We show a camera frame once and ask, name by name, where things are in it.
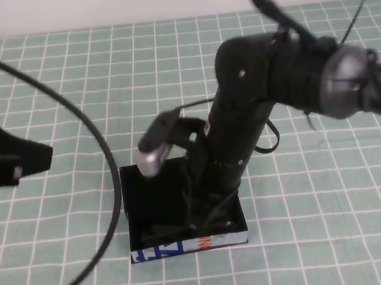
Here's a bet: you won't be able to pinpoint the green white checked tablecloth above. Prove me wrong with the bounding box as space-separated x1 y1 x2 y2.
0 0 381 285

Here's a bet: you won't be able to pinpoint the black framed glasses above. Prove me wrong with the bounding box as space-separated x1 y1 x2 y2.
138 213 240 248

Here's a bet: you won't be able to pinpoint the black right camera cable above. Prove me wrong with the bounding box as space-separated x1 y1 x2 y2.
155 0 381 181

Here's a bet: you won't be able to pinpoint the black right camera mount bracket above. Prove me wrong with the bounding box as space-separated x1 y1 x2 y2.
165 115 209 153

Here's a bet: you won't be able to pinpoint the black box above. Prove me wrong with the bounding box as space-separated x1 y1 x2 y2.
118 150 252 265

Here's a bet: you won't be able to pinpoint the thick black left camera cable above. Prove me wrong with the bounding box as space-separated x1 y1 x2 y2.
0 21 134 285

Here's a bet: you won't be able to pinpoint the right wrist camera silver lens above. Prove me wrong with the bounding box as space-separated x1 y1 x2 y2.
130 110 185 180

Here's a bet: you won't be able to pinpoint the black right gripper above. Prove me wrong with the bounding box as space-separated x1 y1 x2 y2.
173 112 287 233

